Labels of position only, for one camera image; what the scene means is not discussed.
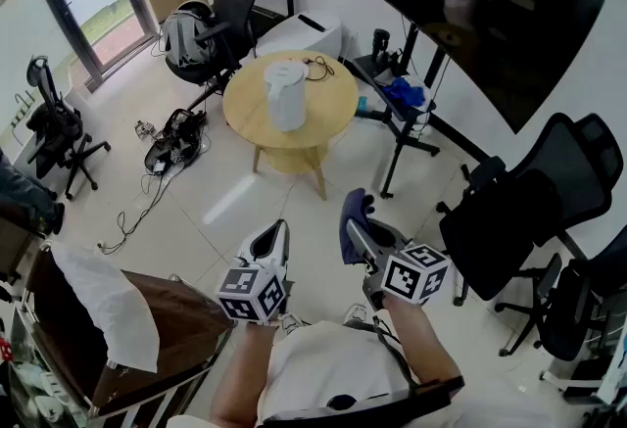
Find thin black strap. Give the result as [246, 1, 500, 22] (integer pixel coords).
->
[371, 315, 417, 386]

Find person's left forearm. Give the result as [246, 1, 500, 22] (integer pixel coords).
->
[210, 320, 278, 428]

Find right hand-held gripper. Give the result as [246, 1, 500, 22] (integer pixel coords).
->
[345, 217, 452, 312]

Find person's right forearm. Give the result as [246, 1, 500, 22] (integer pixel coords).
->
[381, 298, 464, 388]

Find person's white shoe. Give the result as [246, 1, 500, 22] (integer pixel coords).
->
[281, 312, 305, 337]
[342, 303, 368, 324]

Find black floor cables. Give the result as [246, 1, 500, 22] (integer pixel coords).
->
[100, 170, 170, 255]

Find white kettle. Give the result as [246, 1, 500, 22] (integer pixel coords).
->
[264, 62, 309, 132]

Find round wooden table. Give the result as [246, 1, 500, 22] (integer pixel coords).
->
[222, 50, 360, 202]

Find white smart toilet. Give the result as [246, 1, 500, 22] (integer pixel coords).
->
[254, 10, 343, 60]

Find person's right white shoe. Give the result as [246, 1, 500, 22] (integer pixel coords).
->
[342, 303, 368, 324]

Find black framed glass door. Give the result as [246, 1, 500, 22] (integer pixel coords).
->
[19, 0, 163, 87]

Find chrome faucet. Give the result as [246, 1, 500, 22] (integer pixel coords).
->
[12, 90, 36, 128]

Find large black screen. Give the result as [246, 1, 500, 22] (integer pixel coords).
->
[346, 0, 619, 134]

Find grey backpack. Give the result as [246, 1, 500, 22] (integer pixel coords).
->
[161, 10, 217, 70]

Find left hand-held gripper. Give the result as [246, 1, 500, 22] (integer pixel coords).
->
[215, 218, 296, 325]

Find person's white shirt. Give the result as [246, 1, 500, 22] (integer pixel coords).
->
[257, 320, 569, 428]

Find black screen stand with tray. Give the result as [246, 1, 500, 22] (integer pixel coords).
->
[352, 24, 491, 200]

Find black chest mount bar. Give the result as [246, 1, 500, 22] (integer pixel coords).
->
[259, 374, 466, 428]

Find white round tub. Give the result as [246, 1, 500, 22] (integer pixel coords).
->
[170, 0, 212, 21]

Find black high-back mesh chair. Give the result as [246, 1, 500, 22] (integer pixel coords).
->
[164, 0, 265, 112]

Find blue gloves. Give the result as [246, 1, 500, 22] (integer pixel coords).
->
[383, 76, 425, 108]

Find black office chair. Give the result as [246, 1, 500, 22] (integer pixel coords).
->
[435, 112, 624, 308]
[24, 55, 112, 201]
[494, 224, 627, 378]

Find brown metal-framed cart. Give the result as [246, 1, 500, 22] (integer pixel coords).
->
[19, 239, 236, 417]

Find brown wooden desk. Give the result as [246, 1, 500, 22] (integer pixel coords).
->
[0, 200, 45, 280]

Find white plastic bag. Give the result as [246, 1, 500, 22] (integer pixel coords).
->
[391, 72, 433, 110]

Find white cloth sheet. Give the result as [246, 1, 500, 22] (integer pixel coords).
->
[48, 239, 161, 374]

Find person's left white shoe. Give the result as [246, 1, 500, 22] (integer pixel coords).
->
[281, 312, 305, 337]

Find black ribbed cylinder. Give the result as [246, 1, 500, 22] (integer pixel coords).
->
[370, 27, 392, 70]

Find glass cabinet with cups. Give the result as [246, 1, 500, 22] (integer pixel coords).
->
[0, 303, 99, 428]

